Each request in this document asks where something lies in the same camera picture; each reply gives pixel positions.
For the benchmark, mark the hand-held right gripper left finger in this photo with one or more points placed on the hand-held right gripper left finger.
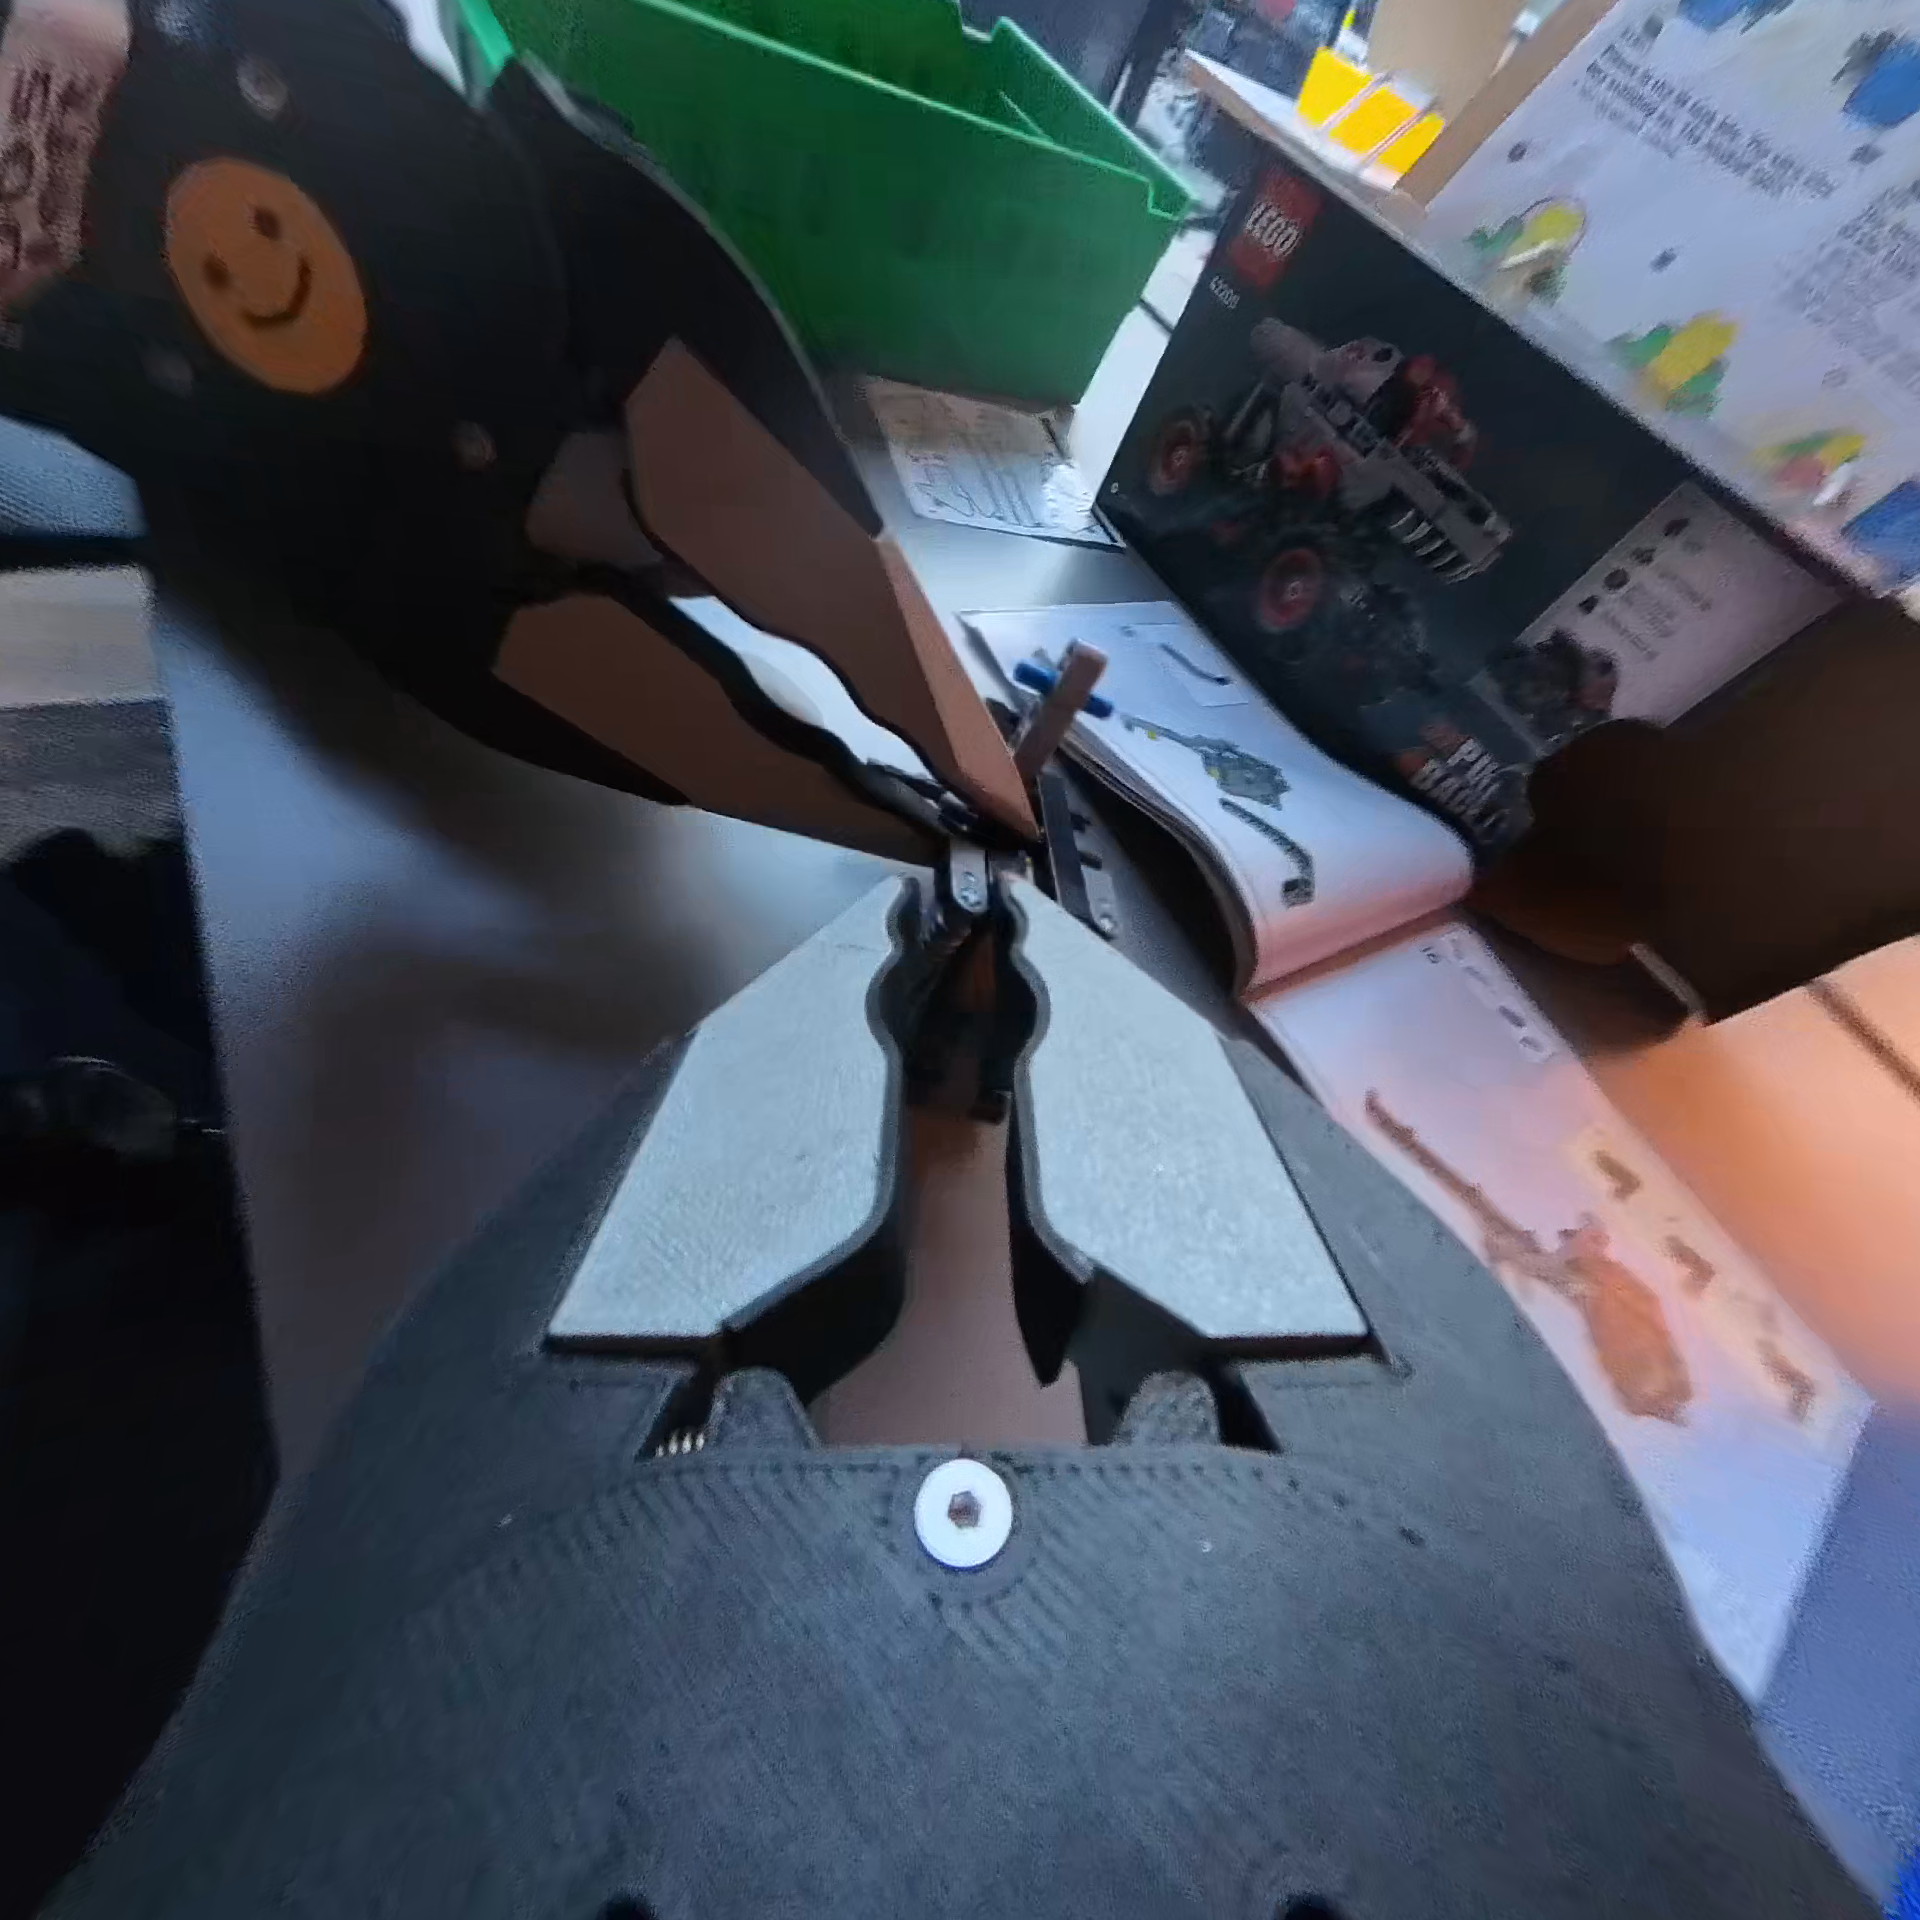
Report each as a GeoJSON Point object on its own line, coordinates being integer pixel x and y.
{"type": "Point", "coordinates": [735, 1171]}

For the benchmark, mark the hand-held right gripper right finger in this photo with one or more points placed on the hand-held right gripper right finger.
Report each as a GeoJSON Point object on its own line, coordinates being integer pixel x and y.
{"type": "Point", "coordinates": [1185, 1185]}

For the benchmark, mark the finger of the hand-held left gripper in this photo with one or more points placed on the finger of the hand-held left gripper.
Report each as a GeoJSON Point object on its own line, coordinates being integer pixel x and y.
{"type": "Point", "coordinates": [795, 570]}
{"type": "Point", "coordinates": [644, 691]}

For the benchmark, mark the grey lego model assembly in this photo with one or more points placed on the grey lego model assembly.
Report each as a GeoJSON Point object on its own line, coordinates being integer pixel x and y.
{"type": "Point", "coordinates": [1058, 721]}

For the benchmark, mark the open lego instruction booklet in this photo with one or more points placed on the open lego instruction booklet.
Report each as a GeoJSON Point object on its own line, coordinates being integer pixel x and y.
{"type": "Point", "coordinates": [1321, 841]}

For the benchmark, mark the black lego set box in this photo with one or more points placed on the black lego set box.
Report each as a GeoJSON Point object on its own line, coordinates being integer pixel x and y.
{"type": "Point", "coordinates": [1351, 451]}

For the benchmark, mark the white sticker sheet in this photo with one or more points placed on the white sticker sheet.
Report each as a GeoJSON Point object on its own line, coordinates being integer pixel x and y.
{"type": "Point", "coordinates": [991, 465]}

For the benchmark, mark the green plastic bin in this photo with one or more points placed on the green plastic bin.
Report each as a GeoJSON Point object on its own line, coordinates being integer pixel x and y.
{"type": "Point", "coordinates": [870, 195]}

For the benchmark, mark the dark brown box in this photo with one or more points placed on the dark brown box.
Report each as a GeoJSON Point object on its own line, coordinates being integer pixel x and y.
{"type": "Point", "coordinates": [1725, 810]}

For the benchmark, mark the person's dark clothing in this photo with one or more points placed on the person's dark clothing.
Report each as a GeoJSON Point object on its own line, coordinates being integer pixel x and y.
{"type": "Point", "coordinates": [91, 1350]}

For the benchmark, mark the tan cardboard box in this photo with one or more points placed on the tan cardboard box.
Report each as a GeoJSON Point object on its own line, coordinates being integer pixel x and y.
{"type": "Point", "coordinates": [1500, 60]}

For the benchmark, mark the printed poster board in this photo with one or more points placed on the printed poster board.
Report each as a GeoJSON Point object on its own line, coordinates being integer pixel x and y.
{"type": "Point", "coordinates": [1681, 180]}

